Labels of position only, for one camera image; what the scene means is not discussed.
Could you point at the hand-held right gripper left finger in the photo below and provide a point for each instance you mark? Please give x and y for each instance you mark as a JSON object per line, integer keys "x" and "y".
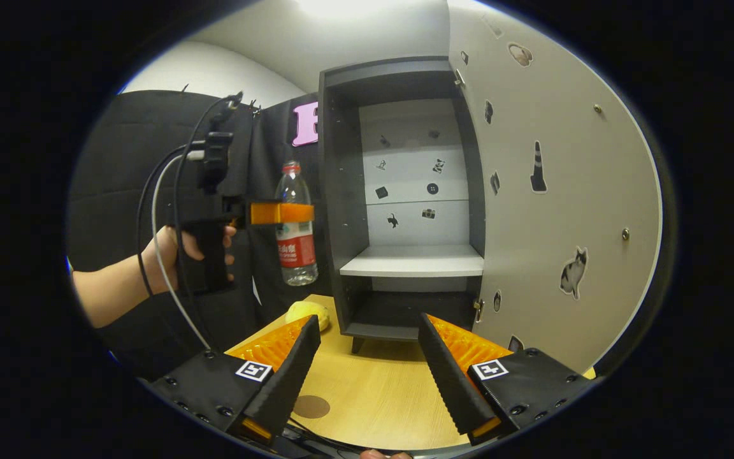
{"x": 285, "y": 382}

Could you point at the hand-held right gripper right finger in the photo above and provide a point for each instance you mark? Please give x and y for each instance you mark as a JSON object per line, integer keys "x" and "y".
{"x": 453, "y": 389}

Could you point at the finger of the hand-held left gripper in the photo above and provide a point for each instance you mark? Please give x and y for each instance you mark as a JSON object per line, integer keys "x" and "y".
{"x": 265, "y": 212}

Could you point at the round brown coaster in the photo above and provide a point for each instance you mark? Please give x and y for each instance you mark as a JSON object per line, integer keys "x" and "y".
{"x": 311, "y": 407}

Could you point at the clear plastic bottle red label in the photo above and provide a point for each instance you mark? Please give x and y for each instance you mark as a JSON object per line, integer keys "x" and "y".
{"x": 297, "y": 252}

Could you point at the grey cabinet door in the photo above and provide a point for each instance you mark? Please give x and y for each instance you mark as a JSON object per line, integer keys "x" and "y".
{"x": 564, "y": 191}

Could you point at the white cabinet shelf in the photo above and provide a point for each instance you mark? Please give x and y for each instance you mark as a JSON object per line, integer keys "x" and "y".
{"x": 411, "y": 261}

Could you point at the yellow round plush toy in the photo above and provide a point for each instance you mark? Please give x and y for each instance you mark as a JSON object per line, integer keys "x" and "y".
{"x": 306, "y": 312}

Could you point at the black backdrop cloth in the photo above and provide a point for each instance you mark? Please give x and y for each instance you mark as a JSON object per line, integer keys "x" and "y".
{"x": 118, "y": 159}

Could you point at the large ceiling light panel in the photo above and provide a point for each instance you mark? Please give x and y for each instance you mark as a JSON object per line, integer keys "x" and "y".
{"x": 367, "y": 6}

